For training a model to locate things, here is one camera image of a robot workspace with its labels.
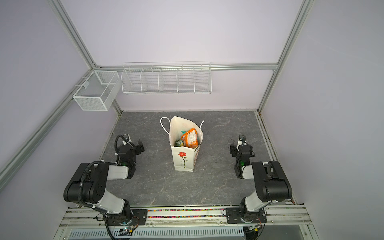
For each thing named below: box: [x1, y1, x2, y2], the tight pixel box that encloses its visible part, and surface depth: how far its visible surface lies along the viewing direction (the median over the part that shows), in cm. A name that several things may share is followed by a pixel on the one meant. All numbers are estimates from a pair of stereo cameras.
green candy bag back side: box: [174, 140, 184, 147], surface depth 84 cm
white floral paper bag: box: [160, 116, 205, 172], surface depth 80 cm
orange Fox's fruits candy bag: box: [181, 128, 199, 149], surface depth 84 cm
